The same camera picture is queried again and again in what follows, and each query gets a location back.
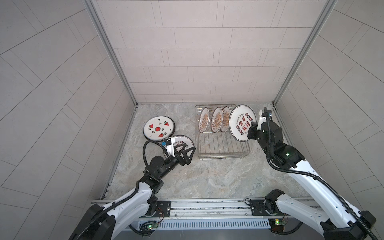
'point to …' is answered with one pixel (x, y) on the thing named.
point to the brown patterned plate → (217, 119)
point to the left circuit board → (152, 226)
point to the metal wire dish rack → (219, 144)
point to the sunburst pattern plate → (225, 119)
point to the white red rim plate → (240, 120)
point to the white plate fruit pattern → (159, 127)
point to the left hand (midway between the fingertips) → (194, 147)
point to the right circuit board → (277, 225)
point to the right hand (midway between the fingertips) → (249, 122)
